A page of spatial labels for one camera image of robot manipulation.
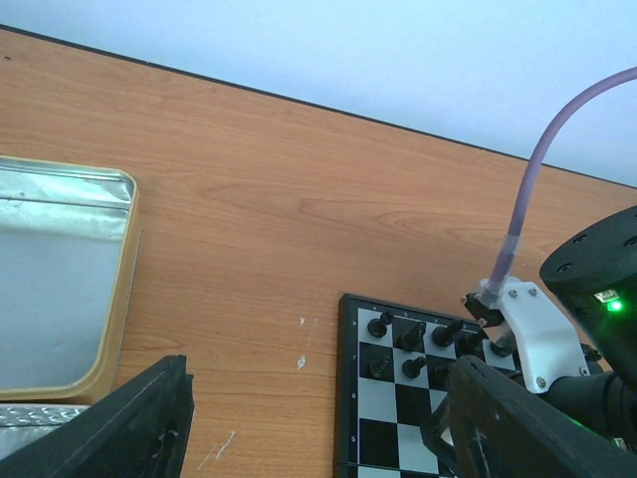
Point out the black magnetic chess board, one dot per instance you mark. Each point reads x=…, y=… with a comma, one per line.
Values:
x=383, y=393

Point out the black chess rook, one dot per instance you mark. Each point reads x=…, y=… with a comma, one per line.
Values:
x=378, y=327

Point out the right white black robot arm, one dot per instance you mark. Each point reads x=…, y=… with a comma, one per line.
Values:
x=593, y=275

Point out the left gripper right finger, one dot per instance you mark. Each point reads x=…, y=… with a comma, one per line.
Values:
x=489, y=425

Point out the silver metal tin lid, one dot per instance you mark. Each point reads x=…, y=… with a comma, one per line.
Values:
x=69, y=243

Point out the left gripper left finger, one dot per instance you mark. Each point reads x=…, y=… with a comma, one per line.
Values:
x=139, y=430

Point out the black chess knight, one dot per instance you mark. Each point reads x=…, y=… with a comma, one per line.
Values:
x=412, y=340

